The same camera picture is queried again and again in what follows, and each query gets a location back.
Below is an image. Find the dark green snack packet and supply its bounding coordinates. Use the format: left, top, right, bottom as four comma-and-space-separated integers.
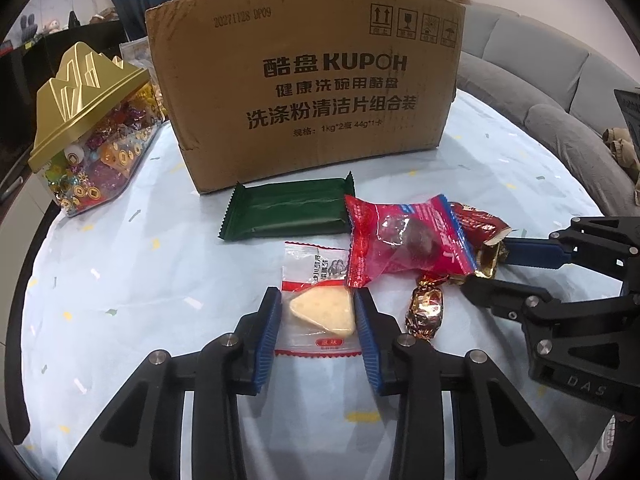
216, 172, 357, 242

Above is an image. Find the grey curved sofa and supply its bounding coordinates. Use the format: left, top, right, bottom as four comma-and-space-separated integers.
452, 2, 640, 221

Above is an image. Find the gold-lidded candy jar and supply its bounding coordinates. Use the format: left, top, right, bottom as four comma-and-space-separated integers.
27, 42, 166, 218

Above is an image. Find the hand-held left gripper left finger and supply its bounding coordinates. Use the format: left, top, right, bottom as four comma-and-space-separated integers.
57, 286, 283, 480

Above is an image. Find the dark red gold-foil packet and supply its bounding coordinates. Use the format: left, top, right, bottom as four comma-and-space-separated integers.
450, 201, 511, 279

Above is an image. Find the red snack packet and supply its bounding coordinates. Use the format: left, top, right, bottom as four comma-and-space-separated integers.
344, 194, 476, 290

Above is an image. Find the white sneaker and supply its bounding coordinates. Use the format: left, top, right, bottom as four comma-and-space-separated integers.
582, 412, 640, 480

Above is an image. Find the brown cardboard box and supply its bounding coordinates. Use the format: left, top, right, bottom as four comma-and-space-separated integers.
145, 0, 467, 196

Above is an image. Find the white triangular biscuit packet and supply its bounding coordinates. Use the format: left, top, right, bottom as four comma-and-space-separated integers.
274, 241, 362, 358

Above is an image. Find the brown foil twist candy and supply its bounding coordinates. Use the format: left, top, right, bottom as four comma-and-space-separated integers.
404, 271, 447, 345

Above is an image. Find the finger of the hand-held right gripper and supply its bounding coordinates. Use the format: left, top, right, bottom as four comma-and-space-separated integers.
502, 217, 640, 281
460, 277, 626, 366

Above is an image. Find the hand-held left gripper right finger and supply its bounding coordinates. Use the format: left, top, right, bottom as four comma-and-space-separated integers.
352, 290, 581, 480

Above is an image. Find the tan plush toy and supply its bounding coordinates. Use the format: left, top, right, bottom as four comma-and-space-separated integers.
602, 127, 640, 171

